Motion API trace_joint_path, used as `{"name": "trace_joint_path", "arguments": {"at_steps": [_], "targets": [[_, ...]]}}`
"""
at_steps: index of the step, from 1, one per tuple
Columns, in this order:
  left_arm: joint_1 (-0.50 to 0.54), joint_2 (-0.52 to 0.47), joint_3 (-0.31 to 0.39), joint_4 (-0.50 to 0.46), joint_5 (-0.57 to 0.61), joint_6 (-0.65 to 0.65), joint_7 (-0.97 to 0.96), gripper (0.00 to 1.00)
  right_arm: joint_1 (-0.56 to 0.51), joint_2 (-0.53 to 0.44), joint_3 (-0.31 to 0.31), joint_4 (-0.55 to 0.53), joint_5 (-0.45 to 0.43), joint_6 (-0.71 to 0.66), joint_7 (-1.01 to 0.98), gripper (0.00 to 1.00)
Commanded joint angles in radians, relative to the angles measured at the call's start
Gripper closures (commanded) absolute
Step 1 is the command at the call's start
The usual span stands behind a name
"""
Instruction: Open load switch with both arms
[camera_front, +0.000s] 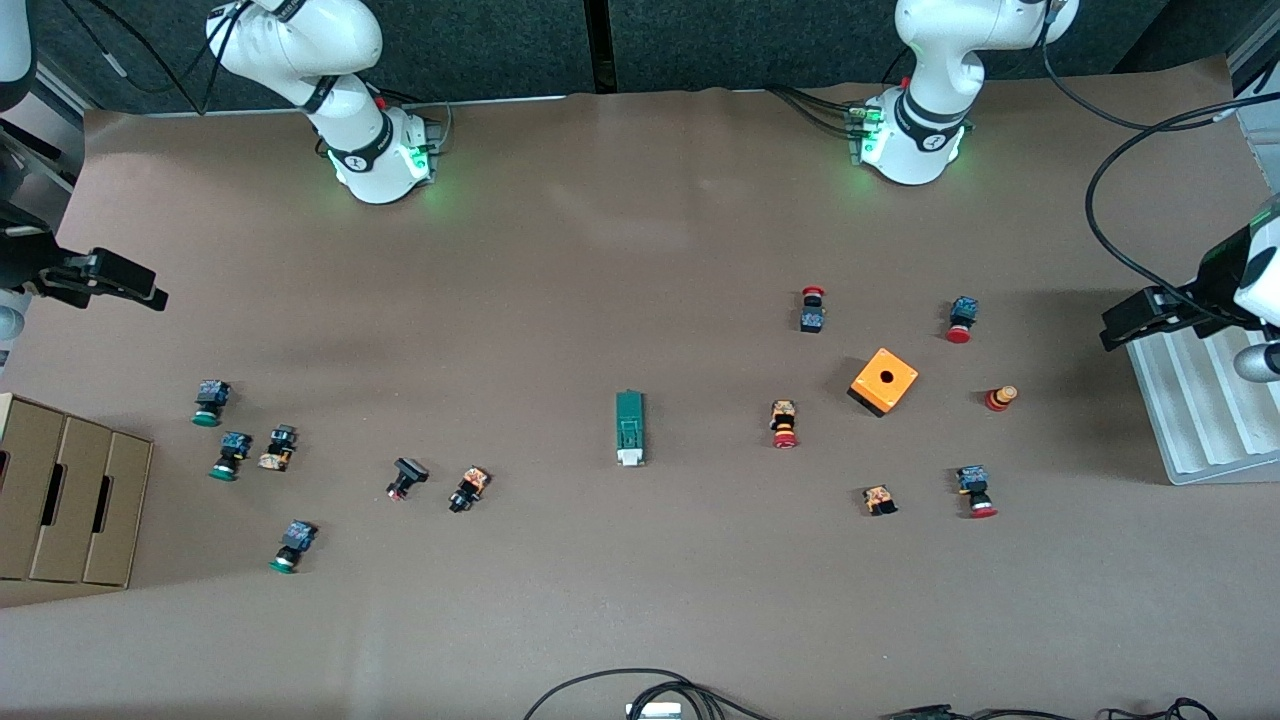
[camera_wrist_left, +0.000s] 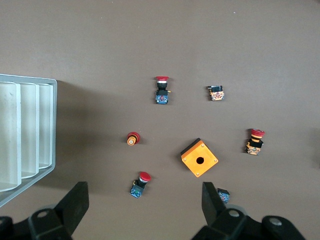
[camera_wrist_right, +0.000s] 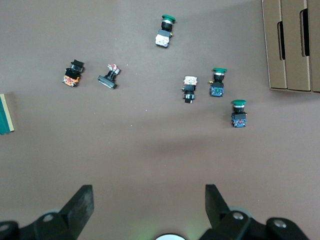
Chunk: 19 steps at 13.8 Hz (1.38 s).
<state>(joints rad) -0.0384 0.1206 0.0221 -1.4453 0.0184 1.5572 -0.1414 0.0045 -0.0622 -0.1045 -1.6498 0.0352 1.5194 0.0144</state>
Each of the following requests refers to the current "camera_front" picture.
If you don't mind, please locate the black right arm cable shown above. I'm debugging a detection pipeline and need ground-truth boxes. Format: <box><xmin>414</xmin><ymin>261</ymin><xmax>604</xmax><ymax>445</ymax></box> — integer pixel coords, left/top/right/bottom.
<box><xmin>60</xmin><ymin>0</ymin><xmax>236</xmax><ymax>116</ymax></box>

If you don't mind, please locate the black base cable bundle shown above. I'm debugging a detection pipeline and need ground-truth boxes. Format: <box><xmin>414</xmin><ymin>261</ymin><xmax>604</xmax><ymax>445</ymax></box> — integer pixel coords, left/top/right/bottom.
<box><xmin>768</xmin><ymin>85</ymin><xmax>866</xmax><ymax>141</ymax></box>

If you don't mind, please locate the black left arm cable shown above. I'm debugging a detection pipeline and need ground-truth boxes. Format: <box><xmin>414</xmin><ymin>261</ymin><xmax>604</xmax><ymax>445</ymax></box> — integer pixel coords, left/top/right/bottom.
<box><xmin>1040</xmin><ymin>30</ymin><xmax>1280</xmax><ymax>336</ymax></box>

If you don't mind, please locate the brown paper table cover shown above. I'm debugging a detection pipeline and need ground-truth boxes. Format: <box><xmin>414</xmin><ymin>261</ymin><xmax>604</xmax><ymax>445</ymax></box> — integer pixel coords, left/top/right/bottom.
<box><xmin>0</xmin><ymin>55</ymin><xmax>1280</xmax><ymax>720</ymax></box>

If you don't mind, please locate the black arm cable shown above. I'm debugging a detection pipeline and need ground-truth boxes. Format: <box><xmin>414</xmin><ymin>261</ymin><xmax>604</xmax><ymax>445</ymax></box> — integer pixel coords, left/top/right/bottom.
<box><xmin>60</xmin><ymin>0</ymin><xmax>236</xmax><ymax>116</ymax></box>
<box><xmin>1040</xmin><ymin>30</ymin><xmax>1280</xmax><ymax>336</ymax></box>

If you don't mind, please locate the grey aluminium beam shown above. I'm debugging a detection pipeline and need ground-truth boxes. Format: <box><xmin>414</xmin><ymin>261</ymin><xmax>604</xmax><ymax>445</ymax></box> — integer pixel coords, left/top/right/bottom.
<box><xmin>35</xmin><ymin>65</ymin><xmax>89</xmax><ymax>131</ymax></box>

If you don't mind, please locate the green push button blue block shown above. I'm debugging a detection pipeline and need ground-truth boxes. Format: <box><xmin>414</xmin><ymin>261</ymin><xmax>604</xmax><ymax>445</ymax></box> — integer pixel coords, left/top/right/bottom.
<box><xmin>268</xmin><ymin>519</ymin><xmax>319</xmax><ymax>575</ymax></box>
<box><xmin>208</xmin><ymin>431</ymin><xmax>253</xmax><ymax>482</ymax></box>
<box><xmin>191</xmin><ymin>379</ymin><xmax>232</xmax><ymax>428</ymax></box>

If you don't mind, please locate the brown cardboard box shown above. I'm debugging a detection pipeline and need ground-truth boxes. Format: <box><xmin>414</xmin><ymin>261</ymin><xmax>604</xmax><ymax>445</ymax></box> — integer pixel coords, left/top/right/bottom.
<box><xmin>0</xmin><ymin>392</ymin><xmax>154</xmax><ymax>589</ymax></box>

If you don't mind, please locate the orange button enclosure box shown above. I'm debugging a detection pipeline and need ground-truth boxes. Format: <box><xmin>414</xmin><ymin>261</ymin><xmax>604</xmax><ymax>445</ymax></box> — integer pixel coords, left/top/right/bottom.
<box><xmin>847</xmin><ymin>347</ymin><xmax>919</xmax><ymax>418</ymax></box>

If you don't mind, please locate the grey metal frame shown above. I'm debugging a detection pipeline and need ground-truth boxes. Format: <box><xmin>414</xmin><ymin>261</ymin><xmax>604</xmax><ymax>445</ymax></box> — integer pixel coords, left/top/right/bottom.
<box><xmin>1225</xmin><ymin>20</ymin><xmax>1280</xmax><ymax>191</ymax></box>

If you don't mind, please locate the thin black edge cable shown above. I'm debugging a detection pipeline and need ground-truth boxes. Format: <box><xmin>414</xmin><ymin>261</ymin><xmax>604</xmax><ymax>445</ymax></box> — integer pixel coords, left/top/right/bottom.
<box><xmin>882</xmin><ymin>698</ymin><xmax>1219</xmax><ymax>720</ymax></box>

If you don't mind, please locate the black vertical panel post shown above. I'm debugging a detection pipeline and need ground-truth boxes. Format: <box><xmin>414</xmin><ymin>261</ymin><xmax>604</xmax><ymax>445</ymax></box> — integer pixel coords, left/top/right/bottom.
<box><xmin>588</xmin><ymin>0</ymin><xmax>613</xmax><ymax>96</ymax></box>

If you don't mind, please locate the black square button red block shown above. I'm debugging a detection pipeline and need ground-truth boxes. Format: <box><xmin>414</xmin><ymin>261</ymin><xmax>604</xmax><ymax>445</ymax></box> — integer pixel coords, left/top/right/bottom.
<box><xmin>385</xmin><ymin>457</ymin><xmax>431</xmax><ymax>502</ymax></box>

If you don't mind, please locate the black looped table cable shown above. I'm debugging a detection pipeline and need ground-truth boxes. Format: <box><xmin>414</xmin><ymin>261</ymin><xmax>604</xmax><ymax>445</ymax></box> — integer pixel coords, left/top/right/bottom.
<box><xmin>522</xmin><ymin>668</ymin><xmax>776</xmax><ymax>720</ymax></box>

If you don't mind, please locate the grey ribbed plastic tray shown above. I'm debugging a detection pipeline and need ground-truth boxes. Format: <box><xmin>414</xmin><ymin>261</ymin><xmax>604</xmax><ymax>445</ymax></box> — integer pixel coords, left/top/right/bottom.
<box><xmin>1127</xmin><ymin>318</ymin><xmax>1280</xmax><ymax>487</ymax></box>

